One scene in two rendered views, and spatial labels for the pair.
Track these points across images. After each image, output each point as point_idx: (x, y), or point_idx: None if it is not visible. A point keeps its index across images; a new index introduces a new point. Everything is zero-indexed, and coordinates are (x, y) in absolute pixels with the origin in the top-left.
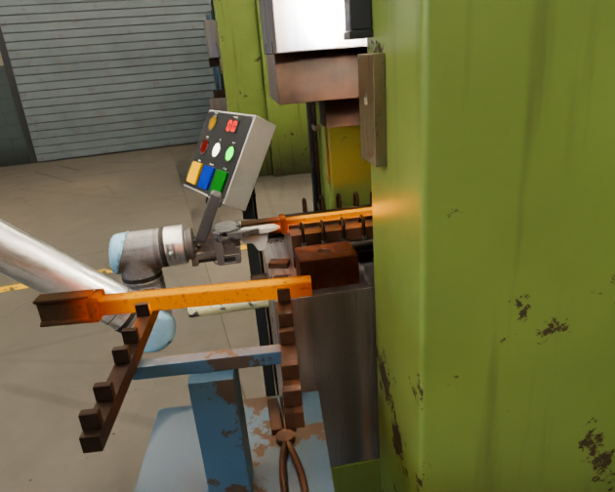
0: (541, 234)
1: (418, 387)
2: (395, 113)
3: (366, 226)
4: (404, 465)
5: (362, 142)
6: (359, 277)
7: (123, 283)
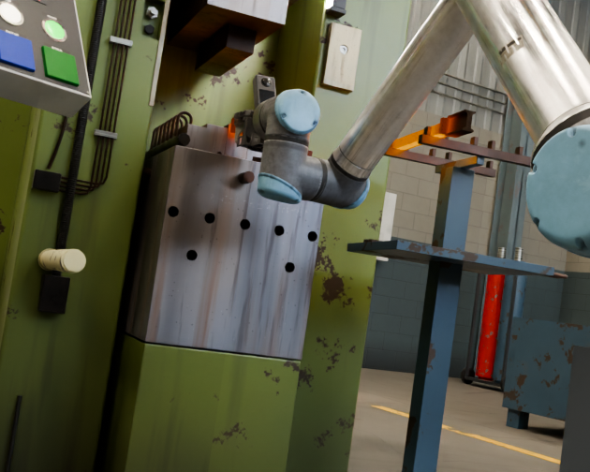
0: None
1: (379, 219)
2: (369, 66)
3: None
4: (346, 298)
5: (330, 74)
6: None
7: (302, 146)
